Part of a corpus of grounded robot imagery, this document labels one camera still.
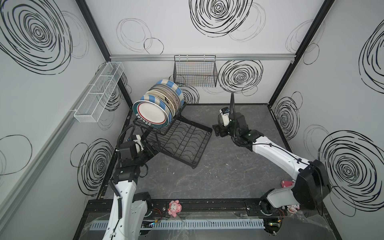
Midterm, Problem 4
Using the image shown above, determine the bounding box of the white bunny pink toy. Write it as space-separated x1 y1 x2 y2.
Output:
281 181 295 188

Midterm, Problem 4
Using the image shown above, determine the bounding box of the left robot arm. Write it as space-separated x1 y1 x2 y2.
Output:
103 135 158 240

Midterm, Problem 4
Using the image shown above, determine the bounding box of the pink plush toy left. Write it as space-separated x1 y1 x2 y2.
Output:
168 200 182 218

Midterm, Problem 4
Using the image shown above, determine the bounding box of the white plate black rim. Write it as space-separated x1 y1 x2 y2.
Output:
148 90 176 117

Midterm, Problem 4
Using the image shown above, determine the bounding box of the blue striped plate front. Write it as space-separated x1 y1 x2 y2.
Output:
155 80 185 106

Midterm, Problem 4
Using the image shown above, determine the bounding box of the white plate green rim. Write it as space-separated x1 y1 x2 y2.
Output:
133 100 172 129

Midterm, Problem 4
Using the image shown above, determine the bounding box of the black wire dish rack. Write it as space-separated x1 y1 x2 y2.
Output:
133 106 213 169

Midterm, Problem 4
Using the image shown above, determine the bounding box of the black wire wall basket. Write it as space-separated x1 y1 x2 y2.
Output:
172 61 219 88

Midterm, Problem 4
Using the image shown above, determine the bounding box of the pink plush toy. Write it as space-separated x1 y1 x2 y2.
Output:
287 205 300 214
168 200 182 218

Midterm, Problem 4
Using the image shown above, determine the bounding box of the pink plush toy right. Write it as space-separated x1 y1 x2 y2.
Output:
287 205 300 214

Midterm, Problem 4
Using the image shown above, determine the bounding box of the aluminium wall rail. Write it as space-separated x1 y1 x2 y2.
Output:
1 62 110 231
110 54 296 62

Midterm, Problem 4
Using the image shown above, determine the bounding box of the aluminium wall rail back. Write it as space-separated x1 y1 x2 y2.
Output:
110 54 296 62

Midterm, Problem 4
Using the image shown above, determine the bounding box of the aluminium wall rail left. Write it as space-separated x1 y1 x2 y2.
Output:
1 62 110 231

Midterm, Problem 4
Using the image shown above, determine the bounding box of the white mesh wall shelf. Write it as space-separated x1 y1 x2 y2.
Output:
74 62 125 123

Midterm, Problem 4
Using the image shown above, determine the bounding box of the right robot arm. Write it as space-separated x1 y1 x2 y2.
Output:
214 107 331 216

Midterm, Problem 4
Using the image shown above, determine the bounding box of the blue striped plate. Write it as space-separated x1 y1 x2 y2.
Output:
155 80 185 106
139 94 173 122

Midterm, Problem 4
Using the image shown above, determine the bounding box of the white slotted cable duct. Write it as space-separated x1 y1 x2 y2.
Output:
89 218 266 232

